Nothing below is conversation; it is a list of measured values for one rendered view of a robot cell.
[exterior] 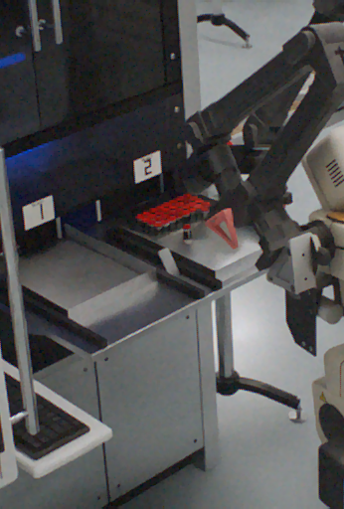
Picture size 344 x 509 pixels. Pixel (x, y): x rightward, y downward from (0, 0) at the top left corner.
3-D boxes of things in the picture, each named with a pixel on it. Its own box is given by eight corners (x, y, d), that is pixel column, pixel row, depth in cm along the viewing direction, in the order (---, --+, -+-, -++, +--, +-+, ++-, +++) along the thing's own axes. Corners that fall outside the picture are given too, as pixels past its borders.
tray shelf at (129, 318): (-36, 288, 315) (-37, 281, 314) (182, 192, 355) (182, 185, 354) (91, 363, 282) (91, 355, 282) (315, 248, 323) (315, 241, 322)
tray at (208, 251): (121, 239, 329) (120, 226, 327) (199, 204, 344) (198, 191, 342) (216, 283, 306) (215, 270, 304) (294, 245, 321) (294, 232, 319)
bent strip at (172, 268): (159, 273, 312) (157, 252, 309) (168, 268, 314) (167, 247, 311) (200, 293, 302) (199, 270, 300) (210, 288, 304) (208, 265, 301)
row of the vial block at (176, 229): (152, 241, 326) (151, 224, 324) (206, 217, 336) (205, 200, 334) (158, 244, 325) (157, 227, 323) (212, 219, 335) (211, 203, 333)
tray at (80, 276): (-20, 273, 317) (-21, 260, 315) (67, 236, 332) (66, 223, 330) (69, 323, 294) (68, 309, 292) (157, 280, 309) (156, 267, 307)
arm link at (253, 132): (254, 123, 304) (276, 123, 310) (216, 123, 312) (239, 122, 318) (254, 176, 305) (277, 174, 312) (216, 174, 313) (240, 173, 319)
